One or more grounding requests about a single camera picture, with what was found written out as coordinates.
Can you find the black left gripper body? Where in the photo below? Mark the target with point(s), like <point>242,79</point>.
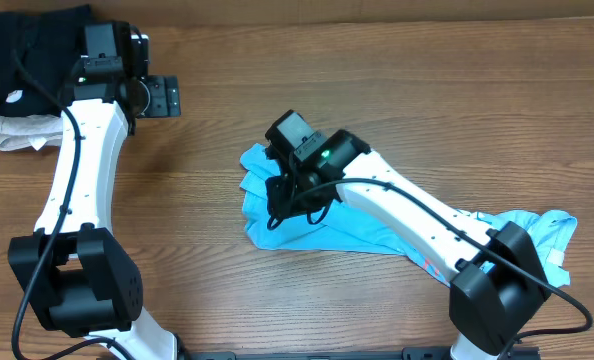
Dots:
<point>164,96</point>

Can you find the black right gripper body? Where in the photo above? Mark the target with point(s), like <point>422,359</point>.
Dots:
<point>301,194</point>

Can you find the light blue t-shirt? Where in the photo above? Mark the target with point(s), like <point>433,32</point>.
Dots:
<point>351,230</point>

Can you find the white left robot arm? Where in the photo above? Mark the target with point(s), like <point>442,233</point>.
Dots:
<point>75,275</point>

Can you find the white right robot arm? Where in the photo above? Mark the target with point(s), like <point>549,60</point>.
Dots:
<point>493,274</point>

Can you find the black folded garment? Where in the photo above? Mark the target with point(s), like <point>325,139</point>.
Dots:
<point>47,45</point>

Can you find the beige folded garment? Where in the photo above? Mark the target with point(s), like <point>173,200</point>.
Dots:
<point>35,131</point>

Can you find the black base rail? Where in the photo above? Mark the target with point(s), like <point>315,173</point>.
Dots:
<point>412,353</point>

